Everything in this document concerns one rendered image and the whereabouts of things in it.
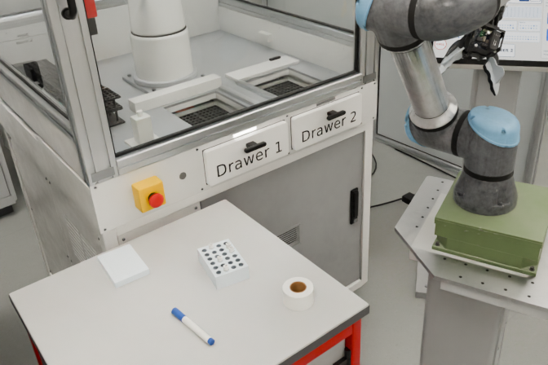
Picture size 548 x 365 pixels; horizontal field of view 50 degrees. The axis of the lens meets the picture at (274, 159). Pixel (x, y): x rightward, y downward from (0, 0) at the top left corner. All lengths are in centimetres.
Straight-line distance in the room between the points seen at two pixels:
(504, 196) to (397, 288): 115
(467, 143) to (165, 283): 79
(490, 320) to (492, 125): 53
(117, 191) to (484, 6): 97
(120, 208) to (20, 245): 159
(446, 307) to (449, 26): 82
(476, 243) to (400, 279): 115
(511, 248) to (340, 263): 96
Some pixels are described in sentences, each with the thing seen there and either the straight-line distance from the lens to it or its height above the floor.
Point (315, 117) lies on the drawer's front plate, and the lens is 183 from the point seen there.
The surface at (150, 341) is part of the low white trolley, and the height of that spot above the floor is 76.
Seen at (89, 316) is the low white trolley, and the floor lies 76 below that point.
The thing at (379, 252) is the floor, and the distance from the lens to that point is 273.
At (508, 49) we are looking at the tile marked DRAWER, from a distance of 218.
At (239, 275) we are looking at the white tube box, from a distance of 140.
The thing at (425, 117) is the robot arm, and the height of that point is 108.
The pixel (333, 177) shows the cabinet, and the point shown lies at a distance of 204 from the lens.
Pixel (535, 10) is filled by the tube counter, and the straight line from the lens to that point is 224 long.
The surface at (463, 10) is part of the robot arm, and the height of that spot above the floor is 139.
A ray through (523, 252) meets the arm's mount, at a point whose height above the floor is 82.
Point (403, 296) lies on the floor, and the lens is 252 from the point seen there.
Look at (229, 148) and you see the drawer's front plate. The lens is 166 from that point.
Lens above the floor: 168
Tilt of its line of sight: 29 degrees down
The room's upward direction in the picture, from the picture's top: 3 degrees counter-clockwise
